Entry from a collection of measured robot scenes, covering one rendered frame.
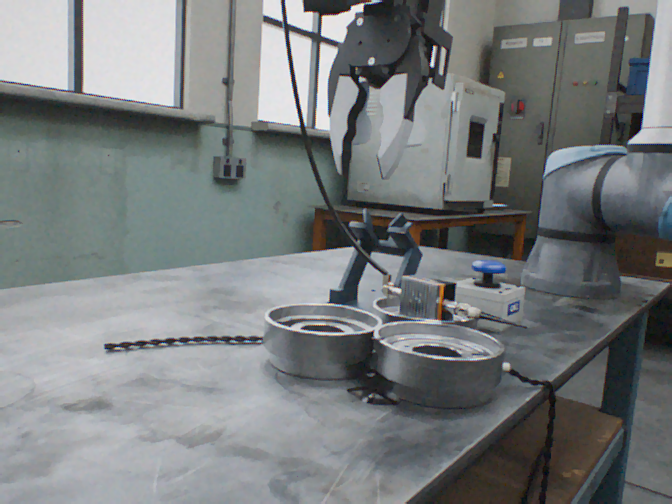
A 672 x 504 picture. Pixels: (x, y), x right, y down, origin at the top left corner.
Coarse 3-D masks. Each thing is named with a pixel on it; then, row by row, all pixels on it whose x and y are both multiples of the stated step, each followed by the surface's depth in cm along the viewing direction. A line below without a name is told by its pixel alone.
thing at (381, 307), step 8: (384, 296) 63; (376, 304) 60; (384, 304) 62; (392, 304) 63; (376, 312) 57; (384, 312) 56; (384, 320) 56; (392, 320) 55; (400, 320) 55; (408, 320) 54; (416, 320) 54; (424, 320) 54; (432, 320) 54; (440, 320) 54; (448, 320) 54; (456, 320) 55; (464, 320) 55; (472, 320) 56; (472, 328) 56
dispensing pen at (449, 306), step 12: (384, 276) 62; (408, 276) 59; (420, 276) 59; (384, 288) 61; (396, 288) 61; (444, 288) 56; (444, 300) 56; (444, 312) 56; (456, 312) 55; (468, 312) 54; (480, 312) 53; (516, 324) 51
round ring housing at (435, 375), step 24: (384, 336) 51; (408, 336) 52; (432, 336) 53; (456, 336) 53; (480, 336) 51; (384, 360) 46; (408, 360) 44; (432, 360) 43; (456, 360) 43; (480, 360) 44; (384, 384) 47; (408, 384) 44; (432, 384) 44; (456, 384) 43; (480, 384) 44; (456, 408) 45
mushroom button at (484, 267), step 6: (474, 264) 70; (480, 264) 70; (486, 264) 69; (492, 264) 69; (498, 264) 70; (474, 270) 70; (480, 270) 69; (486, 270) 69; (492, 270) 69; (498, 270) 69; (504, 270) 70; (486, 276) 70; (492, 276) 71; (486, 282) 71; (492, 282) 71
